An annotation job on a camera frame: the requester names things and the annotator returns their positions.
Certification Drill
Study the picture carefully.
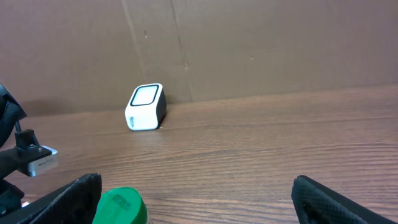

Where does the white barcode scanner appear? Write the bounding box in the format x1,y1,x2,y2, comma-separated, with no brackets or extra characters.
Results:
124,83,167,131

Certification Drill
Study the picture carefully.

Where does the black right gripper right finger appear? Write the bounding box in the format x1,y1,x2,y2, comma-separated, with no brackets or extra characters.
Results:
291,175,396,224

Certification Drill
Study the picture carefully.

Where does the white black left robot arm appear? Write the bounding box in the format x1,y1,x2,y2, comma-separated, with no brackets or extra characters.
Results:
1,85,53,217

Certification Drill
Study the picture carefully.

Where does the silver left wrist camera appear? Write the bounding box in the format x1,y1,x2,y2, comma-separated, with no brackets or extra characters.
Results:
18,146,59,177

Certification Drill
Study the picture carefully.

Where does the green lidded jar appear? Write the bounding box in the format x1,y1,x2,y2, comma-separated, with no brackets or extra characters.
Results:
93,187,152,224

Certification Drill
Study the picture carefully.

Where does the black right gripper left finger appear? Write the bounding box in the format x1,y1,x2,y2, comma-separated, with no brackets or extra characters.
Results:
1,173,102,224

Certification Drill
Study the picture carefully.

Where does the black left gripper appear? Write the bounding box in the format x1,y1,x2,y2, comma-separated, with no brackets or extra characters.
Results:
1,129,53,217

